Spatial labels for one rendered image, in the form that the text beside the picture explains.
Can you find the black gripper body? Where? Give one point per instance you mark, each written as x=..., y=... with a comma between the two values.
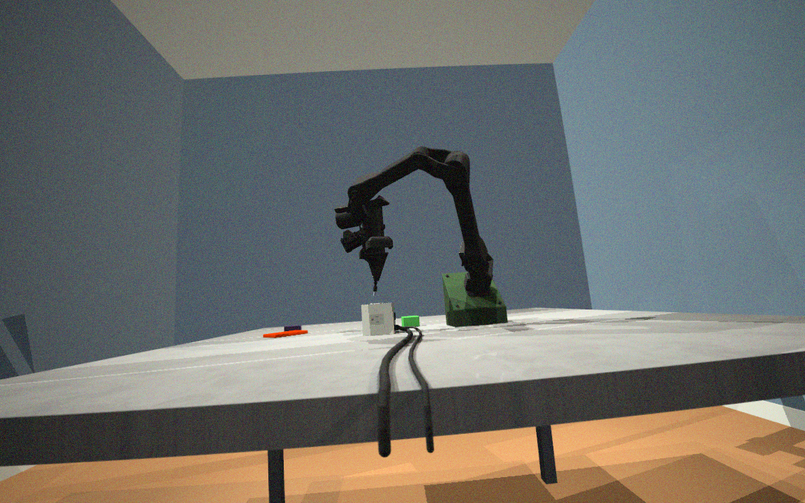
x=375, y=239

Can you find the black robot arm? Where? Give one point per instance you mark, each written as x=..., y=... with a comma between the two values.
x=454, y=169

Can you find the orange rectangular block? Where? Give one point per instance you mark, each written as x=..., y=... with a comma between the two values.
x=286, y=333

